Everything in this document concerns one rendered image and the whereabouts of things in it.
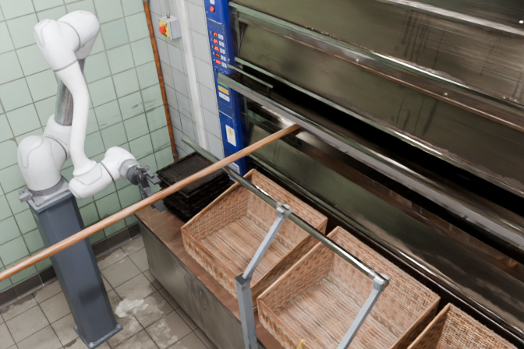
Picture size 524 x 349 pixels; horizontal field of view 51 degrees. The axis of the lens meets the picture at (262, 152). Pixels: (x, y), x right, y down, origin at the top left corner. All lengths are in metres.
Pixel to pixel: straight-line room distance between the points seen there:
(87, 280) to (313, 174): 1.30
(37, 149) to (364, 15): 1.50
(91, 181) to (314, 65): 1.03
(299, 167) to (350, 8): 0.87
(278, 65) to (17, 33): 1.39
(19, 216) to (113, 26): 1.22
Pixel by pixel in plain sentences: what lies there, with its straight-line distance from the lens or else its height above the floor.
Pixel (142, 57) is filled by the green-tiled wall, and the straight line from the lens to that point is 3.36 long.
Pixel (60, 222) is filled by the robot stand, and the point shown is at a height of 0.87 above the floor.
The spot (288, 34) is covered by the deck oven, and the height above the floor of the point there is 1.65.
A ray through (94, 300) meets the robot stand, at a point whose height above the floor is 0.31.
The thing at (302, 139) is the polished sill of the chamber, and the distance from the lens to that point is 2.43.
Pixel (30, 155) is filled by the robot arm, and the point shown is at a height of 1.24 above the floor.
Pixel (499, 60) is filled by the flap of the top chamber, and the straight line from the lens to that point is 1.67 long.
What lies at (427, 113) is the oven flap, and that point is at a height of 1.56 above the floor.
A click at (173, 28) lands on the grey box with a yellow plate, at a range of 3.00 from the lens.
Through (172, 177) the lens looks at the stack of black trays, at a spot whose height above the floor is 0.83.
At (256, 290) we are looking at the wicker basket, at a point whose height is 0.70.
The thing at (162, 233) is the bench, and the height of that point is 0.58.
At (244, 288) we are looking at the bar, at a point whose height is 0.92.
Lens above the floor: 2.48
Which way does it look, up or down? 34 degrees down
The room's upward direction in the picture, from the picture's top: 5 degrees counter-clockwise
